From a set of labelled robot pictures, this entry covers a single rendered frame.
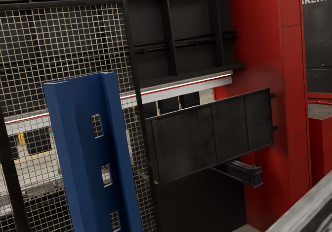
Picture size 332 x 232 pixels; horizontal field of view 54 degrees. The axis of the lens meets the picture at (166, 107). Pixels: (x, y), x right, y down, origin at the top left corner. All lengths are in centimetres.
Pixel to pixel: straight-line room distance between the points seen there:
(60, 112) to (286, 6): 233
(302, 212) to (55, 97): 43
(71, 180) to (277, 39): 227
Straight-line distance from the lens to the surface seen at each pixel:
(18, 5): 151
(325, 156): 300
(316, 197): 63
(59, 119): 28
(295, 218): 56
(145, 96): 245
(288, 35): 253
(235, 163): 241
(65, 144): 28
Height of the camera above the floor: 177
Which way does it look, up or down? 11 degrees down
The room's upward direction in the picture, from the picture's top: 8 degrees counter-clockwise
